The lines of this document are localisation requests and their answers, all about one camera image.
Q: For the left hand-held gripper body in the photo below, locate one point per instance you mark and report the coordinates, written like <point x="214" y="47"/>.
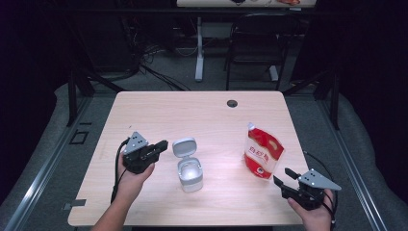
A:
<point x="138" y="157"/>

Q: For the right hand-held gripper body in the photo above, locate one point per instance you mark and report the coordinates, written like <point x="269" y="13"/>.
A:
<point x="311" y="192"/>

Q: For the red and white sugar pouch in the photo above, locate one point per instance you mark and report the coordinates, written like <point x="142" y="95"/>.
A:
<point x="263" y="150"/>

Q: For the clear plastic container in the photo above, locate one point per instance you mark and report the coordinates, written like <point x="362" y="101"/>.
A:
<point x="191" y="174"/>

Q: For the person's left hand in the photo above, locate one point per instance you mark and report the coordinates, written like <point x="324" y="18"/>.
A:
<point x="134" y="183"/>

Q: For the person's right hand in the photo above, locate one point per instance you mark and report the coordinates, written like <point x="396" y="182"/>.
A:
<point x="317" y="218"/>

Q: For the grey tape strip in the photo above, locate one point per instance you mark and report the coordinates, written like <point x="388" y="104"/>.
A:
<point x="74" y="203"/>

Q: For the black metal stand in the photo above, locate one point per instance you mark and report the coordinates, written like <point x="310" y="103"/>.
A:
<point x="333" y="96"/>
<point x="72" y="96"/>

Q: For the white desk leg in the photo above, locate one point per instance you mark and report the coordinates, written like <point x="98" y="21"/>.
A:
<point x="199" y="48"/>
<point x="273" y="73"/>

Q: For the black folding chair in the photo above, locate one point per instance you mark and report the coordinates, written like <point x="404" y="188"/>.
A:
<point x="260" y="41"/>

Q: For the grey metal floor rail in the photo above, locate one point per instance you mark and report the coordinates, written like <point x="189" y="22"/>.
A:
<point x="352" y="160"/>
<point x="38" y="179"/>

